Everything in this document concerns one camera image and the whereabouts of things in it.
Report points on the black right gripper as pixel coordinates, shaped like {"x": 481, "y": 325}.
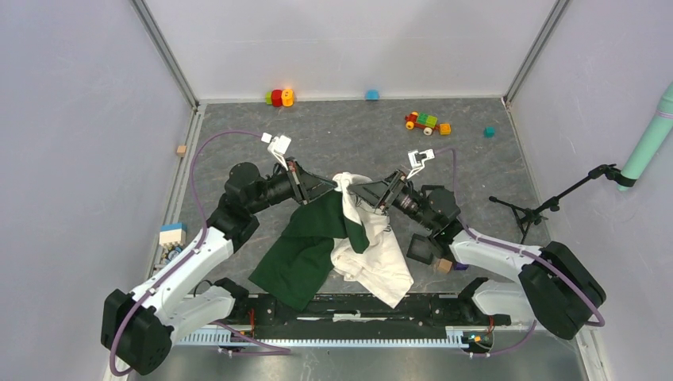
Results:
{"x": 381, "y": 193}

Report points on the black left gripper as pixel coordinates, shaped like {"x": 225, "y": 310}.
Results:
{"x": 301, "y": 180}

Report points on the white and green t-shirt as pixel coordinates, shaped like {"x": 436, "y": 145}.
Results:
{"x": 337, "y": 232}

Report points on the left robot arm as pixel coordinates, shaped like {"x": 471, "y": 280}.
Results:
{"x": 141, "y": 326}

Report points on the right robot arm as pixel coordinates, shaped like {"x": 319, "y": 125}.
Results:
{"x": 552, "y": 285}

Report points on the colourful toy block train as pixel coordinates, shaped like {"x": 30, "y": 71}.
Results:
{"x": 429, "y": 124}

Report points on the blue round toy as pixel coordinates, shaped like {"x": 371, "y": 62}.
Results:
{"x": 371, "y": 95}

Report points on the red green orange toy stack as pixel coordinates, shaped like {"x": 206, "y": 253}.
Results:
{"x": 280, "y": 97}

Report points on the teal cube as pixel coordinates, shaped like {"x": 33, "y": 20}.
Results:
{"x": 489, "y": 132}

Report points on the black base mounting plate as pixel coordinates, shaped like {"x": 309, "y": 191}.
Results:
{"x": 360, "y": 316}

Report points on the black tripod stand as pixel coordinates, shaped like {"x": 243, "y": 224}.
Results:
{"x": 526, "y": 217}

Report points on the blue and white block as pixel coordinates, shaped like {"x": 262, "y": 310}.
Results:
{"x": 172, "y": 235}

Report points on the blue owl toy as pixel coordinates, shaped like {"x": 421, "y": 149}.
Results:
{"x": 169, "y": 255}

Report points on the teal padded pole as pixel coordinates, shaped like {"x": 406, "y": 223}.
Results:
{"x": 649, "y": 143}

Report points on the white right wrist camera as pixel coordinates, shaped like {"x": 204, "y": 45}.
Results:
{"x": 417, "y": 161}

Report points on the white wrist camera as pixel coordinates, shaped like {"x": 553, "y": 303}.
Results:
{"x": 277, "y": 146}
{"x": 417, "y": 161}

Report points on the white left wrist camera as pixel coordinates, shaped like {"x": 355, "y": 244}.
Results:
{"x": 277, "y": 146}

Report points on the black square frame tray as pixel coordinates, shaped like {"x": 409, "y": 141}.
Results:
{"x": 420, "y": 249}

